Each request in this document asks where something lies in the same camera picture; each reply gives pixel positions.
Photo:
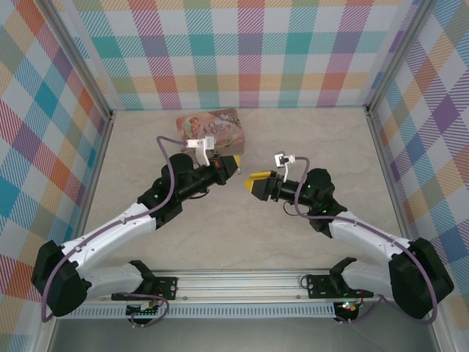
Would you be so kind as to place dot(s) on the pink illustrated tin box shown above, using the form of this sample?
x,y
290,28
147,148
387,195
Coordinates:
x,y
220,126

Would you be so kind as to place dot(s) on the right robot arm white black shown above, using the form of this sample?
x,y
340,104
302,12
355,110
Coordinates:
x,y
366,234

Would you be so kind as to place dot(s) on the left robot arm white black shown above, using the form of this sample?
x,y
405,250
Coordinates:
x,y
110,231

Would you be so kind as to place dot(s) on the controller board with lit LED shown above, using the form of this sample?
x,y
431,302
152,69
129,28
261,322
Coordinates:
x,y
348,308

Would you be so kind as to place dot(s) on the green controller circuit board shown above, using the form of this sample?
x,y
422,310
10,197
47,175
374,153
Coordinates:
x,y
144,311

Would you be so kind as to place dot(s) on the grey metal panel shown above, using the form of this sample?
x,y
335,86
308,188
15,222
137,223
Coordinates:
x,y
238,335

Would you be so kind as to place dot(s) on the aluminium side floor rail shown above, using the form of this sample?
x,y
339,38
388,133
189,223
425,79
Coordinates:
x,y
99,157
384,161

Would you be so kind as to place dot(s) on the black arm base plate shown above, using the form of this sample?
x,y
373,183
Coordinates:
x,y
168,287
318,287

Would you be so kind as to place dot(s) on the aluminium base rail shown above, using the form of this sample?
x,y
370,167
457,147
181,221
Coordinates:
x,y
238,286

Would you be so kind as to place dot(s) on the aluminium frame post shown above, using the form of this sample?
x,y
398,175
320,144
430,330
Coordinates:
x,y
399,55
80,62

